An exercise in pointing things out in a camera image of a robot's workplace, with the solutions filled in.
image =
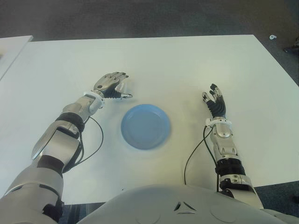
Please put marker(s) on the dark shoe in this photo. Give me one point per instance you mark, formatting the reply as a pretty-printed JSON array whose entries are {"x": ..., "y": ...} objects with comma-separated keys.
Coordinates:
[{"x": 290, "y": 49}]

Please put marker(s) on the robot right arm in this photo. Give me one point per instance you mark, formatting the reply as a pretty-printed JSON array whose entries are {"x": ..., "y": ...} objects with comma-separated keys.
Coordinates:
[{"x": 223, "y": 144}]

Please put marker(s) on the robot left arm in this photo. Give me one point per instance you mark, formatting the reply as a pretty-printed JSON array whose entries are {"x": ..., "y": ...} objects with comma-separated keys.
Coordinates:
[{"x": 58, "y": 140}]

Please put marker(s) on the white charger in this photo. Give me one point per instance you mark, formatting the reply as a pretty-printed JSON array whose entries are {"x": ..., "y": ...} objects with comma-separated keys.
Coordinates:
[{"x": 123, "y": 87}]

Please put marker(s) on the white side table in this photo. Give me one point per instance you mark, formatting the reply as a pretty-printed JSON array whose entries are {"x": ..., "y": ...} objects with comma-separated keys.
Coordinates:
[{"x": 12, "y": 47}]

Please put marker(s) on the grey robot torso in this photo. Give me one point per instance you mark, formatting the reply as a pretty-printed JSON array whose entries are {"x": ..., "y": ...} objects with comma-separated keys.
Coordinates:
[{"x": 175, "y": 205}]

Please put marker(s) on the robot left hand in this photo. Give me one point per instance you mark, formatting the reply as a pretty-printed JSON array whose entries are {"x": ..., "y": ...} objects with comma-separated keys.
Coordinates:
[{"x": 107, "y": 82}]

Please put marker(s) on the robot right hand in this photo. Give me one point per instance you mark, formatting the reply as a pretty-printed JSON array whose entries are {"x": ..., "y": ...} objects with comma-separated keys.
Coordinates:
[{"x": 218, "y": 106}]

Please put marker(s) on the small white floor object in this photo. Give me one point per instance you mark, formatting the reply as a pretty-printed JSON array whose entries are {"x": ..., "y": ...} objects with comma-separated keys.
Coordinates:
[{"x": 272, "y": 37}]

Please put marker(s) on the blue plate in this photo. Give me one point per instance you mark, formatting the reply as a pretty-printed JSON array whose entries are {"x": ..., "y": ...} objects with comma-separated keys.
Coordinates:
[{"x": 146, "y": 127}]

